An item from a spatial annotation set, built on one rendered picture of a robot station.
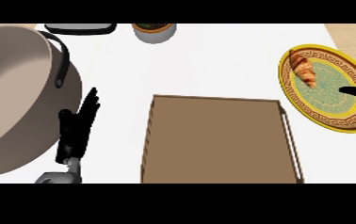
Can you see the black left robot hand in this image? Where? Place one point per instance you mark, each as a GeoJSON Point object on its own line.
{"type": "Point", "coordinates": [76, 130]}

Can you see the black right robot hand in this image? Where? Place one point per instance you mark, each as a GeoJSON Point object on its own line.
{"type": "Point", "coordinates": [350, 90]}

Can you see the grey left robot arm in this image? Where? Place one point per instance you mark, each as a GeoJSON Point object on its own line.
{"type": "Point", "coordinates": [63, 176]}

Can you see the yellow and green patterned plate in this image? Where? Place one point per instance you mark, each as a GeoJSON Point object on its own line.
{"type": "Point", "coordinates": [324, 91]}

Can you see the golden brown croissant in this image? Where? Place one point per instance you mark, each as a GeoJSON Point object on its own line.
{"type": "Point", "coordinates": [305, 69]}

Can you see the brown wooden tray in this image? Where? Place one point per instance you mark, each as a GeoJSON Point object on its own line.
{"type": "Point", "coordinates": [221, 141]}

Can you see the large beige pot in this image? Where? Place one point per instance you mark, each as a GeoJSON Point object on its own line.
{"type": "Point", "coordinates": [29, 99]}

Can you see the black and grey appliance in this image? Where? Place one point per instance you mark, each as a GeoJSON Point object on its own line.
{"type": "Point", "coordinates": [82, 28]}

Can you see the grey plant pot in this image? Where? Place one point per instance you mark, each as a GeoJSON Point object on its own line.
{"type": "Point", "coordinates": [155, 32]}

